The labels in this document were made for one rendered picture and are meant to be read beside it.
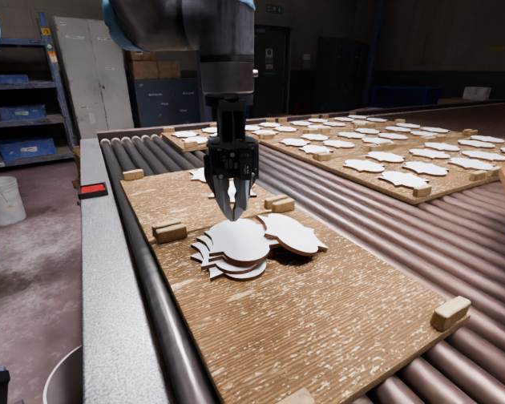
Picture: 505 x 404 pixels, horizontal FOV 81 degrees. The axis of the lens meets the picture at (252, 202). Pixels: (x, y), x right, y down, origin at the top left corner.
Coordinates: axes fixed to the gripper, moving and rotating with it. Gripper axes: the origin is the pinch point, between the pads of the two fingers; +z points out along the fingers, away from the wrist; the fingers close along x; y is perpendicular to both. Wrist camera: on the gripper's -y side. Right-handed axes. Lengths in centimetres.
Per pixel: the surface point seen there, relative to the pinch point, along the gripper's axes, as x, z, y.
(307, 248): 12.1, 4.9, 6.3
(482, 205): 68, 10, -14
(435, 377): 20.6, 9.6, 28.1
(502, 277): 45.6, 10.3, 12.9
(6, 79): -246, -18, -396
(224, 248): -2.1, 4.2, 4.7
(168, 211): -13.9, 7.3, -18.8
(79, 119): -188, 37, -438
